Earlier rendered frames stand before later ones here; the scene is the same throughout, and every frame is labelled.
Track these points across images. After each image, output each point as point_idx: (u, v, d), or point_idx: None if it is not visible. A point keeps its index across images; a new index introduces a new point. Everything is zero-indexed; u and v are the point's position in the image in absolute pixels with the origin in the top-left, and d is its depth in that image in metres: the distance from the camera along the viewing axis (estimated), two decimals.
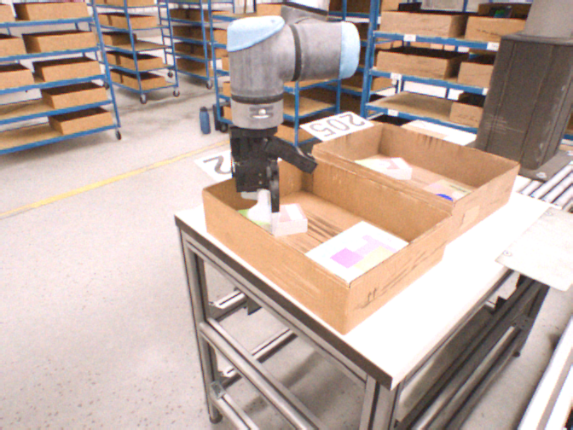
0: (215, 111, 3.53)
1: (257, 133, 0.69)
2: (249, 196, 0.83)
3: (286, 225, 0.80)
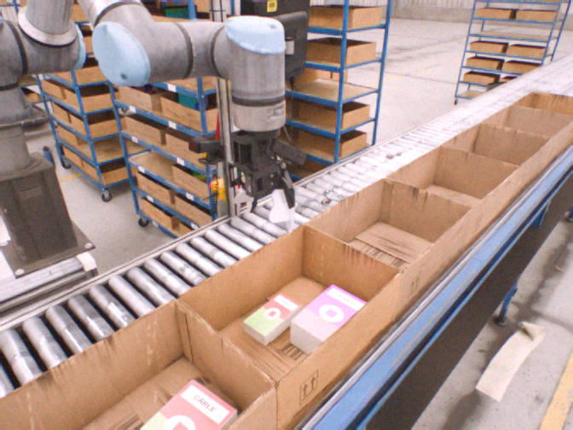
0: (57, 149, 3.83)
1: (271, 134, 0.69)
2: (240, 200, 0.81)
3: (290, 317, 0.95)
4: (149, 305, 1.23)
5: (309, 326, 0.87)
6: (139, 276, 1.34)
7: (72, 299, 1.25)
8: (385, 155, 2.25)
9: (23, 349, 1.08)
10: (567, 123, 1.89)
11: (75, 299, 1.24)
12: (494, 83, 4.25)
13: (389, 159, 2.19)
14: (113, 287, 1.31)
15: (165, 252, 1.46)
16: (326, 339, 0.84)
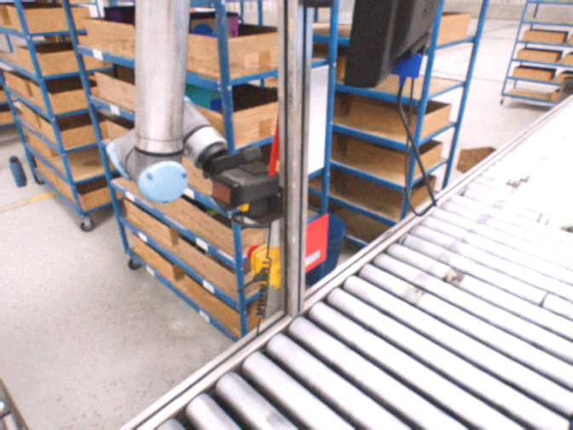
0: (28, 160, 3.03)
1: (199, 165, 0.87)
2: None
3: None
4: None
5: None
6: None
7: None
8: (506, 183, 1.45)
9: None
10: None
11: None
12: (570, 77, 3.45)
13: (517, 188, 1.39)
14: None
15: (163, 427, 0.66)
16: None
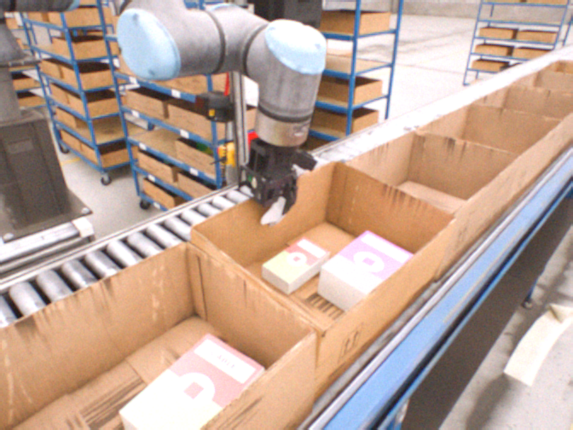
0: (54, 133, 3.69)
1: (292, 148, 0.67)
2: None
3: (316, 264, 0.81)
4: None
5: (344, 274, 0.73)
6: (141, 241, 1.21)
7: (66, 264, 1.11)
8: (402, 128, 2.12)
9: (9, 315, 0.95)
10: None
11: (70, 264, 1.11)
12: (506, 66, 4.11)
13: (407, 130, 2.06)
14: (112, 252, 1.18)
15: (170, 217, 1.32)
16: (365, 289, 0.70)
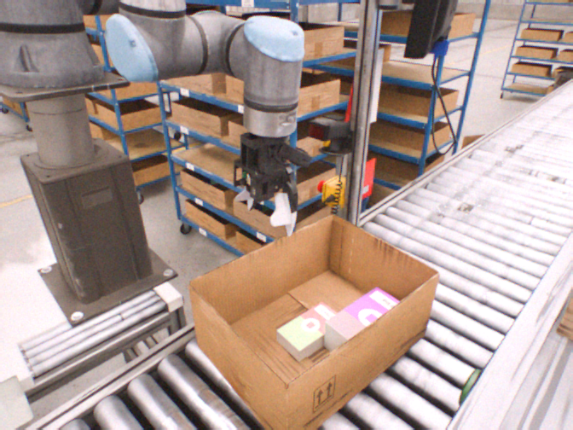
0: None
1: (280, 140, 0.68)
2: (241, 199, 0.81)
3: None
4: None
5: (344, 330, 0.77)
6: None
7: (165, 363, 0.80)
8: (504, 149, 1.81)
9: None
10: None
11: (170, 363, 0.80)
12: (564, 71, 3.80)
13: (512, 153, 1.75)
14: None
15: None
16: None
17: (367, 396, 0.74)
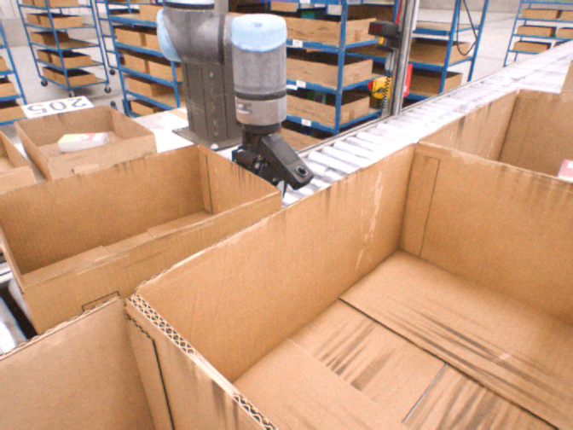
0: (124, 105, 3.77)
1: (244, 126, 0.72)
2: None
3: None
4: None
5: None
6: None
7: None
8: (510, 79, 2.19)
9: None
10: None
11: None
12: (561, 42, 4.18)
13: (517, 80, 2.13)
14: (322, 153, 1.26)
15: None
16: None
17: None
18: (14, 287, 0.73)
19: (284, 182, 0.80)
